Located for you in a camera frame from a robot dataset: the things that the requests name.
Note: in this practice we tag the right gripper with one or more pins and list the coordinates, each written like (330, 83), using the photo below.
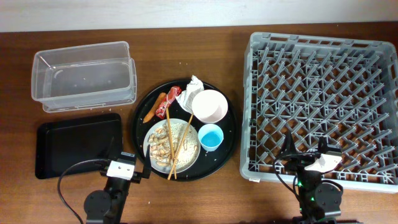
(298, 162)

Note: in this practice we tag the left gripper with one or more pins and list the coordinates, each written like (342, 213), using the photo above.
(146, 167)

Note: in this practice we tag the peanut shells and rice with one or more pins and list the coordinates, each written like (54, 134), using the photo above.
(161, 146)

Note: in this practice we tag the grey plate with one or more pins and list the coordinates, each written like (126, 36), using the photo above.
(190, 155)

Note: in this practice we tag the red snack wrapper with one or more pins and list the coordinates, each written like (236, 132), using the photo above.
(167, 101)

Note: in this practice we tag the wooden chopstick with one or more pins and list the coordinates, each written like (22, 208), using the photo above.
(175, 158)
(170, 140)

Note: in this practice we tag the orange carrot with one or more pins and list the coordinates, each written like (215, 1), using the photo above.
(155, 106)

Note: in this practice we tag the white napkin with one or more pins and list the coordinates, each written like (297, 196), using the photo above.
(185, 99)

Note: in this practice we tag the light blue cup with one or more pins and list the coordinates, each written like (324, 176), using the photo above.
(210, 136)

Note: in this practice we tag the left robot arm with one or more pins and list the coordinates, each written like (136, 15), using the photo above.
(106, 205)

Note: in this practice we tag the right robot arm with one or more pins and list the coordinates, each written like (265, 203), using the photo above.
(319, 200)

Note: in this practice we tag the grey dishwasher rack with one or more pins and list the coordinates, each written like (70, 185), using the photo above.
(341, 89)

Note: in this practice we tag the round black tray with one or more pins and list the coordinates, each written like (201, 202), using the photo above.
(207, 162)

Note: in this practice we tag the black rectangular tray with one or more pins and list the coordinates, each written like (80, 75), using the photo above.
(62, 144)

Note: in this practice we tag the clear plastic bin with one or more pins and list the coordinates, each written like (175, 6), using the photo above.
(84, 77)

